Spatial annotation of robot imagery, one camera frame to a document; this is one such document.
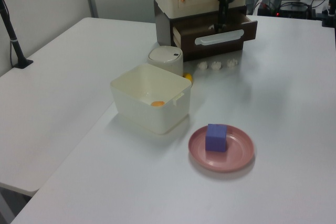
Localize dark brown drawer cabinet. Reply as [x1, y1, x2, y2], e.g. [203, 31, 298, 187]
[153, 0, 247, 62]

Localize black electronics box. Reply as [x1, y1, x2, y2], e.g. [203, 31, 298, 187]
[256, 0, 311, 19]

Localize small white trash bin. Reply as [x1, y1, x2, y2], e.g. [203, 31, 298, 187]
[146, 46, 184, 76]

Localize cream plastic storage box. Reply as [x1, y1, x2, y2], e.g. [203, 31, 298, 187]
[109, 63, 193, 136]

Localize purple cube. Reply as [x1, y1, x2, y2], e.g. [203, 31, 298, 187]
[205, 123, 228, 153]

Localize pink plate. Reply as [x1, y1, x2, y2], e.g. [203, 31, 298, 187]
[187, 125, 256, 174]

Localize brown drawer with white handle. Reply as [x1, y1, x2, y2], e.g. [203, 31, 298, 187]
[172, 14, 258, 49]

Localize black clamp mount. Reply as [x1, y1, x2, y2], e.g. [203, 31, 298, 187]
[316, 0, 336, 28]

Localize black camera stand pole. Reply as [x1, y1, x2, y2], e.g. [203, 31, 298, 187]
[0, 0, 34, 69]

